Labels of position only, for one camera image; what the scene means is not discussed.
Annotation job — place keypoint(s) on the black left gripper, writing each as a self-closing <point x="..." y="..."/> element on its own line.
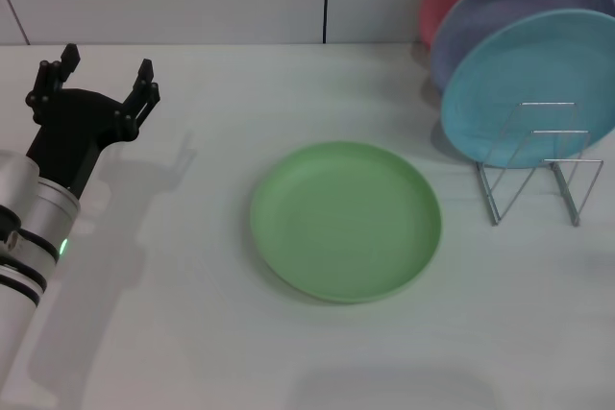
<point x="77" y="117"/>

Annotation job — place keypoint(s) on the green round plate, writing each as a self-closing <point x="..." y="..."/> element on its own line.
<point x="346" y="223"/>

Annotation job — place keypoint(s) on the blue round plate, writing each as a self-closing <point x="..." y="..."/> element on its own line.
<point x="485" y="93"/>

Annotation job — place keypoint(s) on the purple round plate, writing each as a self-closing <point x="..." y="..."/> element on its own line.
<point x="504" y="2"/>

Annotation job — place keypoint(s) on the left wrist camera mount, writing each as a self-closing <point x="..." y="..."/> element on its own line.
<point x="8" y="237"/>

